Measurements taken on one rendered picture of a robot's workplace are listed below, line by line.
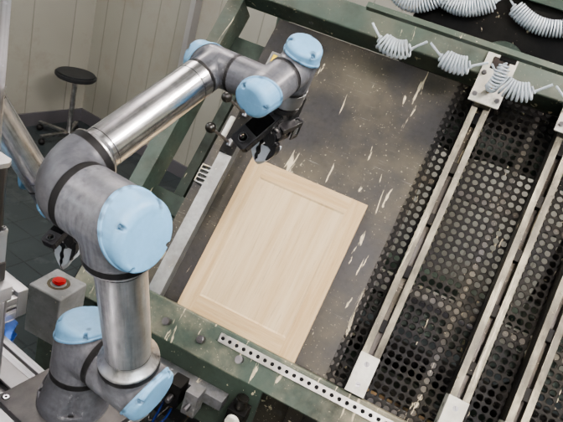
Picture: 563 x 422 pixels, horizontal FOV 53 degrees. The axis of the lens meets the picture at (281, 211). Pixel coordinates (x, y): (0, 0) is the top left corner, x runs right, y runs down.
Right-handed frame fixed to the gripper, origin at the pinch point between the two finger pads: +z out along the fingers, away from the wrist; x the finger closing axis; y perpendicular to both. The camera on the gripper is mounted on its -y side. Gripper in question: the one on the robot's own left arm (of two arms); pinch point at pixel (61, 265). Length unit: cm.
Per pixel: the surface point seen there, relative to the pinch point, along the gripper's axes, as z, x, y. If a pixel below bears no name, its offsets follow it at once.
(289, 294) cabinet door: -5, -63, 33
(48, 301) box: 8.9, -1.7, -6.1
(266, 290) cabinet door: -3, -55, 32
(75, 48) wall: 30, 246, 298
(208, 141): -32, -10, 60
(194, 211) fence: -15.6, -21.2, 37.9
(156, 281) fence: 6.5, -20.7, 22.5
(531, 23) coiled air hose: -104, -99, 125
